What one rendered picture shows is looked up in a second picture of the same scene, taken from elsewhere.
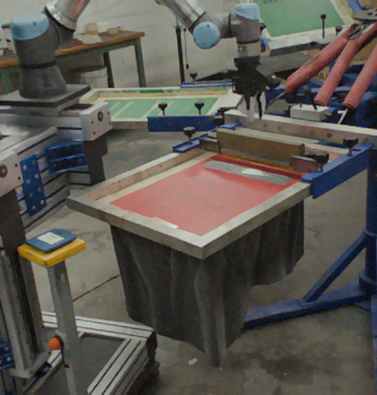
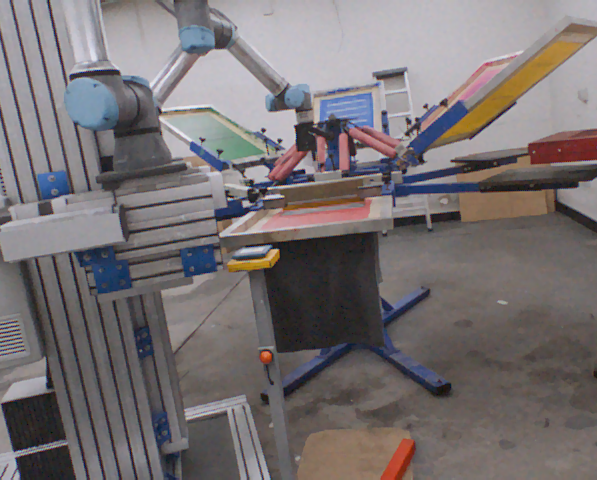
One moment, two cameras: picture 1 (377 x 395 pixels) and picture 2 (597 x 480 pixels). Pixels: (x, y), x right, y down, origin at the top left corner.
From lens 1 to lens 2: 1.27 m
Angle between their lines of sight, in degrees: 36
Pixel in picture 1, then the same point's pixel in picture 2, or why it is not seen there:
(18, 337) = (174, 402)
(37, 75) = not seen: hidden behind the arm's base
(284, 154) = (349, 189)
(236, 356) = (304, 407)
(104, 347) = (210, 424)
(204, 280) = (369, 267)
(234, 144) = (300, 195)
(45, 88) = not seen: hidden behind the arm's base
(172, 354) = not seen: hidden behind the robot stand
